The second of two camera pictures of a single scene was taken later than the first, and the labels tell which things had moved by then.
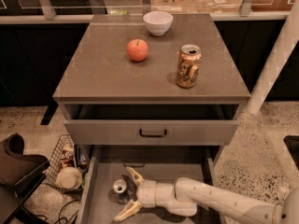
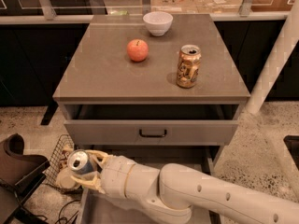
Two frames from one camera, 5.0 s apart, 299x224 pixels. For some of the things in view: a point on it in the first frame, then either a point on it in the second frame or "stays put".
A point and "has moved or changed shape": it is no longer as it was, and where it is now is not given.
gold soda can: (189, 65) stays put
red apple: (137, 49) stays put
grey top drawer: (150, 123) stays put
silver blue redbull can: (119, 193) has moved or changed shape
